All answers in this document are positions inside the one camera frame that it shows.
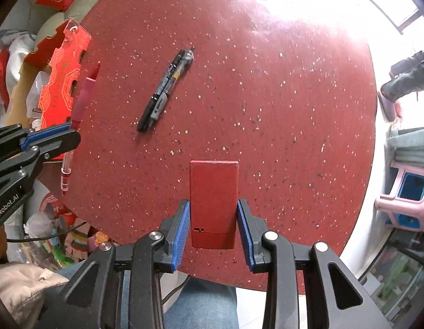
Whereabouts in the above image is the pink and red retractable pen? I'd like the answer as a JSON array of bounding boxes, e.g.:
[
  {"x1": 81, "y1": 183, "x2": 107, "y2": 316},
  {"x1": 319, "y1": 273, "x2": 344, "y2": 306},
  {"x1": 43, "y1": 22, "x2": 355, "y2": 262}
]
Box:
[{"x1": 61, "y1": 61, "x2": 101, "y2": 196}]

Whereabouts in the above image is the glass cabinet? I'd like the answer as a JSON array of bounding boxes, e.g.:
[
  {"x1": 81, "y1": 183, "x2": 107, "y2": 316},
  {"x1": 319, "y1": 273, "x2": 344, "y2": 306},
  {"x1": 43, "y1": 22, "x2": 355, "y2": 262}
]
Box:
[{"x1": 363, "y1": 226, "x2": 424, "y2": 329}]

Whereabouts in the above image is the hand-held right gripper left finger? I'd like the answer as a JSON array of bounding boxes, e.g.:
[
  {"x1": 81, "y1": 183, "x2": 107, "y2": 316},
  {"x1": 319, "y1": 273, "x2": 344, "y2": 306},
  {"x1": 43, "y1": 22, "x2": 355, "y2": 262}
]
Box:
[{"x1": 41, "y1": 199, "x2": 191, "y2": 329}]

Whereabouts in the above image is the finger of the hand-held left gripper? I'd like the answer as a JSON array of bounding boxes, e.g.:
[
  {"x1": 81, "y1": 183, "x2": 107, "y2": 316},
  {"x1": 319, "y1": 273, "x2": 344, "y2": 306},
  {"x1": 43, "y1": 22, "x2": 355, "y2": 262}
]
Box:
[
  {"x1": 0, "y1": 122, "x2": 73, "y2": 153},
  {"x1": 0, "y1": 130, "x2": 82, "y2": 196}
]

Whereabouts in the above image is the person's blue jeans leg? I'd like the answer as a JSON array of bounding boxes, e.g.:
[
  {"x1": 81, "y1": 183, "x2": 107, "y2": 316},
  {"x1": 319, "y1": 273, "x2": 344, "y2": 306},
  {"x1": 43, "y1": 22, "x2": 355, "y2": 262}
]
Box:
[{"x1": 55, "y1": 267, "x2": 240, "y2": 329}]

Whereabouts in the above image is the grey green blanket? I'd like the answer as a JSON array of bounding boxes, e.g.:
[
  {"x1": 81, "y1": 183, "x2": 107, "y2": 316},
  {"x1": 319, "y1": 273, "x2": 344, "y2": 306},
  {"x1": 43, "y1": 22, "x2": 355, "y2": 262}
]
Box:
[{"x1": 385, "y1": 127, "x2": 424, "y2": 170}]

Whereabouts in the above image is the black cable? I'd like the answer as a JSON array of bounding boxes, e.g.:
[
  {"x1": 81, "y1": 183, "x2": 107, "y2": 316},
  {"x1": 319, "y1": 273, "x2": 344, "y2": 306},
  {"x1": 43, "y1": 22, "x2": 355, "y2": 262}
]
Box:
[{"x1": 7, "y1": 221, "x2": 87, "y2": 244}]

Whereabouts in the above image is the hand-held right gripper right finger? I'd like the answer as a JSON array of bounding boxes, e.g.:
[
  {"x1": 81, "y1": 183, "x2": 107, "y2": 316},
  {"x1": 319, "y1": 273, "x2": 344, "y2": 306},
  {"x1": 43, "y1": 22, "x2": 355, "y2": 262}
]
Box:
[{"x1": 236, "y1": 198, "x2": 392, "y2": 329}]

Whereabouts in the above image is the small red box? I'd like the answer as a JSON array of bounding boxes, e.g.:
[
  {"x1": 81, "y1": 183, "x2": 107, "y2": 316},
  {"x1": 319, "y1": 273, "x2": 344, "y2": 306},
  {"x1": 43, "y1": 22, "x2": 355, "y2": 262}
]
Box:
[{"x1": 189, "y1": 160, "x2": 239, "y2": 249}]

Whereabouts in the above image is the white cloth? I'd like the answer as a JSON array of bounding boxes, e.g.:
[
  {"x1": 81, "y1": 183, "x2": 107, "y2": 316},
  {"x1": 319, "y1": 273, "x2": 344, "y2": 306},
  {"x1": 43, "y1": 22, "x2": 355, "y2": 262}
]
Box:
[{"x1": 7, "y1": 31, "x2": 39, "y2": 72}]

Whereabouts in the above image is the black clear pen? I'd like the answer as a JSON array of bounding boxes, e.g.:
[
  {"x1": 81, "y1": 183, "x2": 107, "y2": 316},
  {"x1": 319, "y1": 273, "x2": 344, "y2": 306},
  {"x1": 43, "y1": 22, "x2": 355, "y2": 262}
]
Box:
[{"x1": 148, "y1": 46, "x2": 195, "y2": 129}]

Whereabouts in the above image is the red cardboard box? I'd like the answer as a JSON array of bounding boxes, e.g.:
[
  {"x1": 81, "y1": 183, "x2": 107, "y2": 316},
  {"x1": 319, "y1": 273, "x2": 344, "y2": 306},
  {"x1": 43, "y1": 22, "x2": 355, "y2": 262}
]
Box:
[{"x1": 12, "y1": 19, "x2": 93, "y2": 134}]

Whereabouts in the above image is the beige padded jacket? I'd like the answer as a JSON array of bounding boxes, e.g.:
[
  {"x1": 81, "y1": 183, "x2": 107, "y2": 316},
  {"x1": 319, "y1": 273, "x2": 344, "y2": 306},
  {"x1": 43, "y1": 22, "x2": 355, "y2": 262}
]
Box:
[{"x1": 0, "y1": 260, "x2": 69, "y2": 329}]

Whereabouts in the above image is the pink stool with blue top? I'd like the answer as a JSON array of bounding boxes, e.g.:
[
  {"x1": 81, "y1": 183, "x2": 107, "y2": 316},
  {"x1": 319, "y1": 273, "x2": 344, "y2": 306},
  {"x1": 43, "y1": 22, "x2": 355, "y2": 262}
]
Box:
[{"x1": 374, "y1": 166, "x2": 424, "y2": 232}]

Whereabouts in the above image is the red round-patterned bag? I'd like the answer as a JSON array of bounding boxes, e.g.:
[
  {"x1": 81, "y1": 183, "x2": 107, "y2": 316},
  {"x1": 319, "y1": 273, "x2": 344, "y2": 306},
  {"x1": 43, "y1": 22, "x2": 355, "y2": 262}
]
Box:
[{"x1": 39, "y1": 192, "x2": 76, "y2": 227}]

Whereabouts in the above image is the black marker pen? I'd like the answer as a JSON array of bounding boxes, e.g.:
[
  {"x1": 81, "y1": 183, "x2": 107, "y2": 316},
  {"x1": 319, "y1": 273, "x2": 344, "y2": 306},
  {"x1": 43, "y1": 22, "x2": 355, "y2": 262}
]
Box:
[{"x1": 137, "y1": 50, "x2": 185, "y2": 132}]

